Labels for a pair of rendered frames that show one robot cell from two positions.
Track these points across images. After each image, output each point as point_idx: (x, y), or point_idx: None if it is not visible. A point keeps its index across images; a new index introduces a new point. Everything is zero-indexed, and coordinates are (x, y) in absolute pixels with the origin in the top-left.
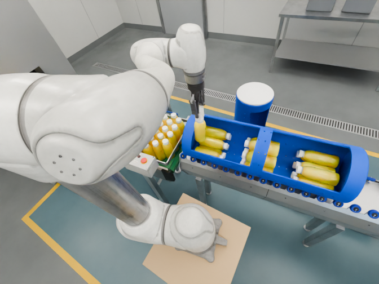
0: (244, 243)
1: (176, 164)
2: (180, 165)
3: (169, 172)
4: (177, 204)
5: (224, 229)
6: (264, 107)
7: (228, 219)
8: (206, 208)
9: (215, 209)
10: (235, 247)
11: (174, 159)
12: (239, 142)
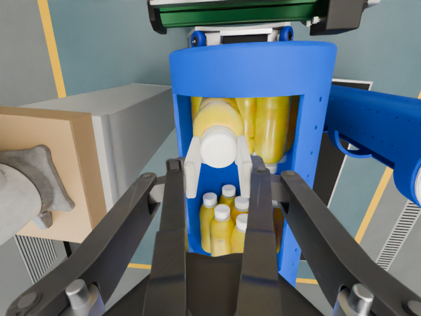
0: (69, 241)
1: (183, 23)
2: (188, 36)
3: (151, 19)
4: (41, 120)
5: (66, 214)
6: (408, 198)
7: (83, 215)
8: (73, 177)
9: (83, 192)
10: (56, 232)
11: (193, 9)
12: (276, 172)
